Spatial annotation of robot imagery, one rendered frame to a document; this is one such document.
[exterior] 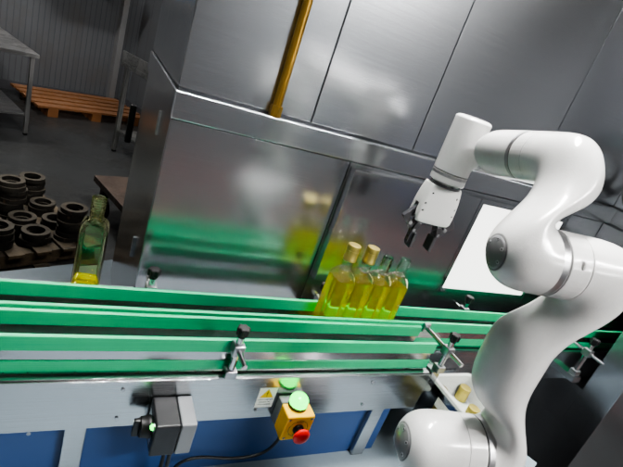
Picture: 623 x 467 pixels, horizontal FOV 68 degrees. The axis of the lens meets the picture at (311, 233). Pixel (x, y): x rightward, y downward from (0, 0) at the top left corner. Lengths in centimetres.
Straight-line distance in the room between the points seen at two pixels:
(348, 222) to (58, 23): 661
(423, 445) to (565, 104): 114
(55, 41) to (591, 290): 729
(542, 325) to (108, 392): 79
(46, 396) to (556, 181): 94
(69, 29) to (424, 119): 667
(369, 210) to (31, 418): 90
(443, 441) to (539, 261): 36
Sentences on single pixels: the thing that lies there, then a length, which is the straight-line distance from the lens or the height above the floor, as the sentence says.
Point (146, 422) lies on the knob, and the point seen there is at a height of 98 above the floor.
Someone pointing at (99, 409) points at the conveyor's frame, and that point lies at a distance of 105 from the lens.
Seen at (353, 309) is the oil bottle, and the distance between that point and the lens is 124.
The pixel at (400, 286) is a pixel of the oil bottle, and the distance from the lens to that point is 127.
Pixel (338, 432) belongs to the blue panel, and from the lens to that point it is 137.
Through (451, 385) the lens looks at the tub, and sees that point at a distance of 151.
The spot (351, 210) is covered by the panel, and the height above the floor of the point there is 138.
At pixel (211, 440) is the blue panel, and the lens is 121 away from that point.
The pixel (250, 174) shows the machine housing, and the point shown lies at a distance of 114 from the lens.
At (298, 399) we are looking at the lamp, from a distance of 110.
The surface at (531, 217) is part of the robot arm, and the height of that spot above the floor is 162.
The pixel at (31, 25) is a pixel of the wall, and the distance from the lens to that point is 747.
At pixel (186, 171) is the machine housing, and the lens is 111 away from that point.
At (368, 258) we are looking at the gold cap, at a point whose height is 130.
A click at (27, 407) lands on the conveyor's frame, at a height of 99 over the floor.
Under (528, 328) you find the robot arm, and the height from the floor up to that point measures 146.
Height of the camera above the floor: 173
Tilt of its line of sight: 21 degrees down
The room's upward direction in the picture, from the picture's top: 20 degrees clockwise
